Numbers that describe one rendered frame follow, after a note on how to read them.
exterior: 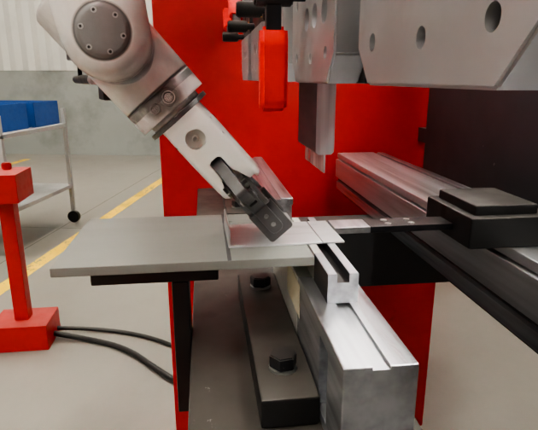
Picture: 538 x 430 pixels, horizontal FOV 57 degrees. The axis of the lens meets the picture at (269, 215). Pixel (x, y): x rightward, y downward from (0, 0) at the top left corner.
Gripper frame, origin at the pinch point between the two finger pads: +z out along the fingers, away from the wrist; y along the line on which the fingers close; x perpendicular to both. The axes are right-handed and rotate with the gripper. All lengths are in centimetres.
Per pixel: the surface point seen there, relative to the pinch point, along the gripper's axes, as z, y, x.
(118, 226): -10.0, 5.7, 15.4
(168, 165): -5, 86, 18
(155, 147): 13, 749, 120
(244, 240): -0.3, -2.4, 3.8
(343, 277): 6.3, -11.9, -2.2
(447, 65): -11.4, -39.5, -10.9
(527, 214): 19.8, -3.3, -23.0
